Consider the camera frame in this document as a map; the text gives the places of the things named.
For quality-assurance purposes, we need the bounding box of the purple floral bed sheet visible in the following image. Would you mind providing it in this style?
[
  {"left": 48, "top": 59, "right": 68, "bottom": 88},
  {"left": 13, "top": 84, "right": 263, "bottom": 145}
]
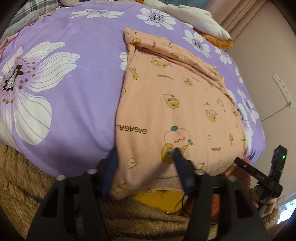
[{"left": 1, "top": 1, "right": 265, "bottom": 176}]

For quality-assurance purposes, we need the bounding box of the white power cable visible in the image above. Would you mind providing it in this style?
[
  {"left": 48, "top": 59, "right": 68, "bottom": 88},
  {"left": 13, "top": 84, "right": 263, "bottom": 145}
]
[{"left": 260, "top": 101, "right": 293, "bottom": 123}]

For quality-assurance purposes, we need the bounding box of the grey folded garment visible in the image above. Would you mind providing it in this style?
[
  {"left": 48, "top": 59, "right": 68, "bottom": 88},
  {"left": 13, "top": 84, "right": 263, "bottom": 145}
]
[{"left": 1, "top": 11, "right": 39, "bottom": 43}]

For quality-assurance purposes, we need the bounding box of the white power strip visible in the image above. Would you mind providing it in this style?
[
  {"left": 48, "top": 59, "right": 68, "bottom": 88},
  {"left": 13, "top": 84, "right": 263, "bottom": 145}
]
[{"left": 272, "top": 73, "right": 293, "bottom": 106}]

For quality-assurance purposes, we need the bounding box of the peach cartoon print garment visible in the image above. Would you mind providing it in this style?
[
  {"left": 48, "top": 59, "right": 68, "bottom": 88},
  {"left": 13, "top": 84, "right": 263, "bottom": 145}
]
[{"left": 110, "top": 28, "right": 247, "bottom": 199}]

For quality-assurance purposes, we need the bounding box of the pink curtain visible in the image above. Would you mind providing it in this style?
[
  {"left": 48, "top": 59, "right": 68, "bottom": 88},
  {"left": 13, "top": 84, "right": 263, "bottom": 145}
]
[{"left": 205, "top": 0, "right": 266, "bottom": 40}]

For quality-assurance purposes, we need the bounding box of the pink garment at bed edge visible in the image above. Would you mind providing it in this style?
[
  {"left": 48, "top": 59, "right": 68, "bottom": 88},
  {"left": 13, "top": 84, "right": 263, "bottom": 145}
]
[{"left": 0, "top": 33, "right": 19, "bottom": 59}]

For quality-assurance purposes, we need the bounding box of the white goose plush toy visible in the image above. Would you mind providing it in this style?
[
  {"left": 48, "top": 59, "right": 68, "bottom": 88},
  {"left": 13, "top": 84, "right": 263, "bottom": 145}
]
[{"left": 138, "top": 1, "right": 233, "bottom": 49}]

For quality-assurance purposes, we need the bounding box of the plaid pillow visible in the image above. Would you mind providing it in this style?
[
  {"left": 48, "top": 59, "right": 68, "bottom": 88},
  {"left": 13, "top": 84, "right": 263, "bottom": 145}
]
[{"left": 9, "top": 0, "right": 62, "bottom": 26}]

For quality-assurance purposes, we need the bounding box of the person's right hand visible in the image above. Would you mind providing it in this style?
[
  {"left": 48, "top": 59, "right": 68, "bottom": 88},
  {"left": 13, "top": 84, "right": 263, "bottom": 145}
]
[{"left": 252, "top": 185, "right": 277, "bottom": 218}]

